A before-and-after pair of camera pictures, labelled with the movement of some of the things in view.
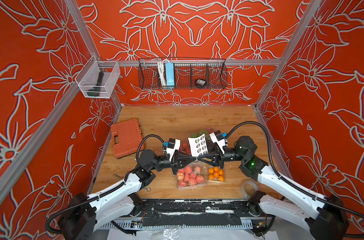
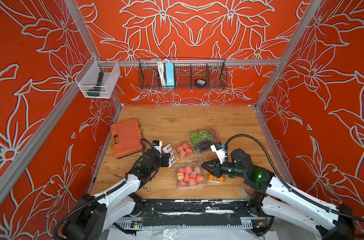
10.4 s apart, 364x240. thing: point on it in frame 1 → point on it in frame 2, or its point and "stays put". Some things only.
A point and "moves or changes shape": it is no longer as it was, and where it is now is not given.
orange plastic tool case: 127,138 stays put
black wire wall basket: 182,73 stays put
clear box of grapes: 197,132 stays put
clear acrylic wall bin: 97,79 stays put
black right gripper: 217,154 → 217,167
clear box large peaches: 192,176 stays put
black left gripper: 177,162 → 164,158
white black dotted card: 198,145 moves or changes shape
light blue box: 170,74 stays put
